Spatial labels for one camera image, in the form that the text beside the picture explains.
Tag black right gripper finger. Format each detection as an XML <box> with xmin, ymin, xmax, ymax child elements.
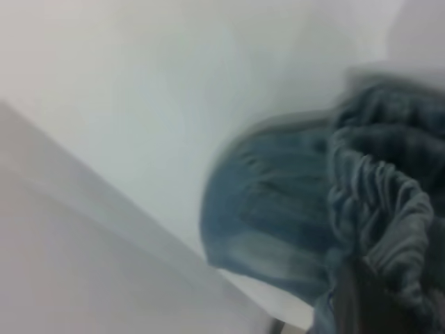
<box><xmin>332</xmin><ymin>257</ymin><xmax>390</xmax><ymax>334</ymax></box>

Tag blue denim pants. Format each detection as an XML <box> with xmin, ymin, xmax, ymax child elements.
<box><xmin>199</xmin><ymin>64</ymin><xmax>445</xmax><ymax>334</ymax></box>

